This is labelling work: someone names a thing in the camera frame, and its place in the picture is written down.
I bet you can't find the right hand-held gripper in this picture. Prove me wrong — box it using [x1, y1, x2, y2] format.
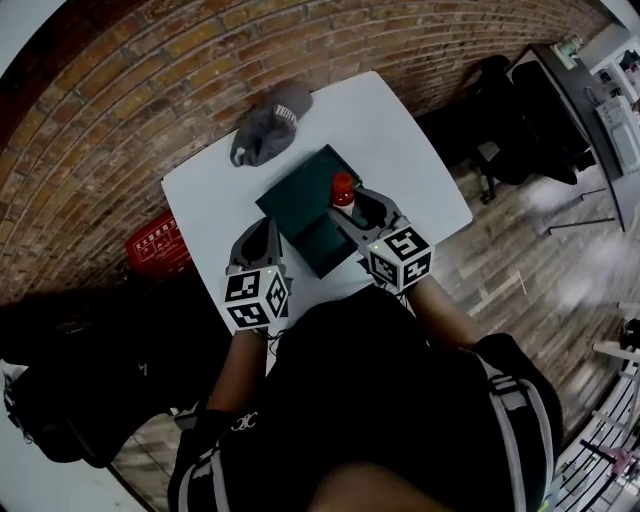
[327, 186, 434, 293]

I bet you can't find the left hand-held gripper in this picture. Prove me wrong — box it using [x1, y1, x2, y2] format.
[223, 218, 293, 333]

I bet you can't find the small red-capped bottle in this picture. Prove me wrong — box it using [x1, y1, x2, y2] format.
[330, 172, 358, 217]

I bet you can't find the dark green box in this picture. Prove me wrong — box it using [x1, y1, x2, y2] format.
[254, 143, 365, 279]

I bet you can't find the person's left forearm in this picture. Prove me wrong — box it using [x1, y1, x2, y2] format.
[206, 327, 282, 417]

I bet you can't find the person's right forearm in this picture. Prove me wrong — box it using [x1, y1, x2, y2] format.
[408, 277, 482, 352]

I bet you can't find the grey baseball cap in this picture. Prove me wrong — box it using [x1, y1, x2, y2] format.
[229, 81, 315, 168]

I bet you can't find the black office chair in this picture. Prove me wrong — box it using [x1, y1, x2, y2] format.
[467, 54, 597, 204]

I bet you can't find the person's black shirt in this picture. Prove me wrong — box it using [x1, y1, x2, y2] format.
[167, 287, 566, 512]

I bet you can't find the black backpack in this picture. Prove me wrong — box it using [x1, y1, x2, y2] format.
[0, 287, 232, 469]

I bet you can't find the black desk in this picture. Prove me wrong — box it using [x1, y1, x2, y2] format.
[509, 43, 632, 232]

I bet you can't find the white microwave oven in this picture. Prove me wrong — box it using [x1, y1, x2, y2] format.
[593, 96, 640, 176]

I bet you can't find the white metal rack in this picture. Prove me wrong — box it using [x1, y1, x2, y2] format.
[547, 299, 640, 512]

